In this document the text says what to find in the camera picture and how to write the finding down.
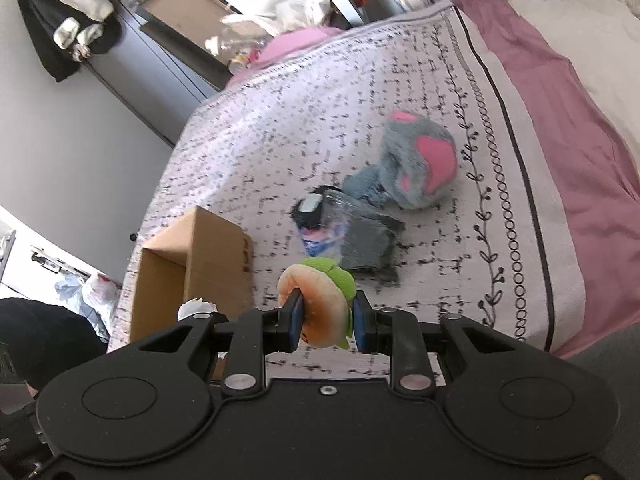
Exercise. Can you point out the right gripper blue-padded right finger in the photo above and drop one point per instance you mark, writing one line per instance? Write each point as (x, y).
(398, 335)

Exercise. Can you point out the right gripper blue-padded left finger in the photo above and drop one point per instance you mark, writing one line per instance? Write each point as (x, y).
(254, 336)

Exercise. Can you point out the burger plush toy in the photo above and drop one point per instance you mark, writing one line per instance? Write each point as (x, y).
(328, 292)

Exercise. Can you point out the grey cloth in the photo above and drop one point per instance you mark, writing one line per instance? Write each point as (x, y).
(361, 239)

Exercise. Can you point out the blue fluffy cloth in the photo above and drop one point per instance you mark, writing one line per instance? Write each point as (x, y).
(372, 184)

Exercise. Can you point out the grey pink plush ball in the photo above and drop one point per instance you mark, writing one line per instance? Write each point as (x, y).
(418, 160)

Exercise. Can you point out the open cardboard box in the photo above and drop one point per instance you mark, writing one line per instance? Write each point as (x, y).
(200, 255)

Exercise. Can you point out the patterned white bed cover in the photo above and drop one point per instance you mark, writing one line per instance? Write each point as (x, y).
(496, 248)

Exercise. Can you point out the white plastic bag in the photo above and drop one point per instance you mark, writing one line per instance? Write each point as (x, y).
(102, 294)

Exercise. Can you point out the grey wardrobe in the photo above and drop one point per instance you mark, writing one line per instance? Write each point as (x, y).
(155, 85)

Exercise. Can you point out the white pillow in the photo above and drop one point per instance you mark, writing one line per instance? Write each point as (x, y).
(601, 40)

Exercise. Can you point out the hanging dark clothes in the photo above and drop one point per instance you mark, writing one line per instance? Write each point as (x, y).
(67, 33)

